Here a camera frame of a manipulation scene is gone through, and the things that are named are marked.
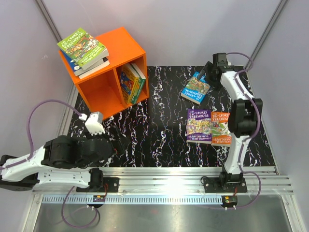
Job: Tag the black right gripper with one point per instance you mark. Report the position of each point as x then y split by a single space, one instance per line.
207 68

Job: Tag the orange 78-storey treehouse book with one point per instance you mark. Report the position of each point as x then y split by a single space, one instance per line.
221 136

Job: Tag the aluminium mounting rail frame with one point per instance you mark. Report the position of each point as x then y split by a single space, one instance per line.
180 186

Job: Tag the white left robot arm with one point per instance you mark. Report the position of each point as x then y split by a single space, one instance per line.
64 162

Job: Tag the bright blue paperback book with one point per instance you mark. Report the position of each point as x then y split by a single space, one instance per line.
128 81

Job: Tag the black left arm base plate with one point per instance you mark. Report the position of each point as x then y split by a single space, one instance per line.
109 184

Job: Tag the green 104-storey treehouse book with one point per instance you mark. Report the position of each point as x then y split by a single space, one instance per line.
140 83

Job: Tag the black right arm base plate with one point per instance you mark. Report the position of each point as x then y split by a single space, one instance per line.
213 185

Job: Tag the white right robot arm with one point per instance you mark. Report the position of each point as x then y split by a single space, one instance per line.
243 122

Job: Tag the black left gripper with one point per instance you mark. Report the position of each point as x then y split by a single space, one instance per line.
121 143

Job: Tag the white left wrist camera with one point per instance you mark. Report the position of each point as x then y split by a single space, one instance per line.
93 123

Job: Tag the orange two-compartment shelf box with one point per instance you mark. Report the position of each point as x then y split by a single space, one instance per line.
101 90

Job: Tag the purple 52-storey treehouse book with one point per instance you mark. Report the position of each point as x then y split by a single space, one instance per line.
199 126

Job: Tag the lime 65-storey treehouse book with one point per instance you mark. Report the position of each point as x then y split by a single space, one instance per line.
84 49

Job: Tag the black marble-pattern mat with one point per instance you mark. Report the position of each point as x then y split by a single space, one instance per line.
156 127

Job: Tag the teal 26-storey treehouse book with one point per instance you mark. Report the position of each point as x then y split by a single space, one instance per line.
195 90

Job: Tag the blue 91-storey treehouse book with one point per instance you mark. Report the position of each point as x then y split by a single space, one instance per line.
78 71

